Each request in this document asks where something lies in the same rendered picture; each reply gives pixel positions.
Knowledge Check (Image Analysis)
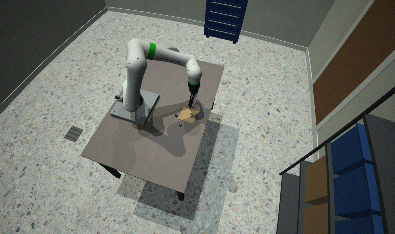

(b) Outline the tan square mat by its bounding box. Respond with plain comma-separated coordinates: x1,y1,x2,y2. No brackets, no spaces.
178,107,198,124

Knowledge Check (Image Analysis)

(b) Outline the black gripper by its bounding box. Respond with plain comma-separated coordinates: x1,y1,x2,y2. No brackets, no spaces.
189,89,198,110

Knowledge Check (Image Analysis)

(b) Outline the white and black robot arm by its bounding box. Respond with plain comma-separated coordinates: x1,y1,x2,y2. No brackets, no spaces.
115,38,202,112

